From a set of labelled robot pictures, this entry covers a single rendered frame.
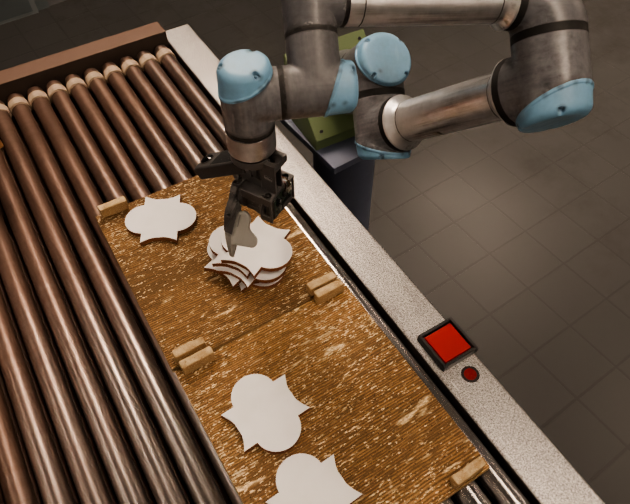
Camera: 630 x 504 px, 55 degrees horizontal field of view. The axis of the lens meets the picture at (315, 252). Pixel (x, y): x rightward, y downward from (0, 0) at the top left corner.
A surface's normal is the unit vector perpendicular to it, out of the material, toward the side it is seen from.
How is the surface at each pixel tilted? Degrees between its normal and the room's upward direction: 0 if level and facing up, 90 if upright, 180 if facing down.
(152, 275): 0
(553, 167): 0
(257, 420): 0
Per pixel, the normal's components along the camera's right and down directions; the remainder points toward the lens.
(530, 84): -0.77, 0.12
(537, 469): -0.01, -0.62
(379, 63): 0.30, -0.11
